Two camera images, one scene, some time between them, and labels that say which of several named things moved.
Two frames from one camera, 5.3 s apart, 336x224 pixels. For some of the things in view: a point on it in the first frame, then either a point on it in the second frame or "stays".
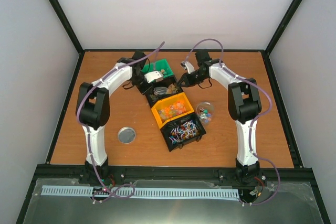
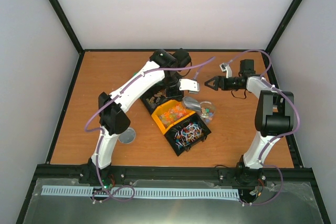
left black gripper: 146,91 to 177,96
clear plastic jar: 205,112 stays
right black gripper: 186,82 to 216,78
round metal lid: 126,135 stays
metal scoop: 160,90 to 191,103
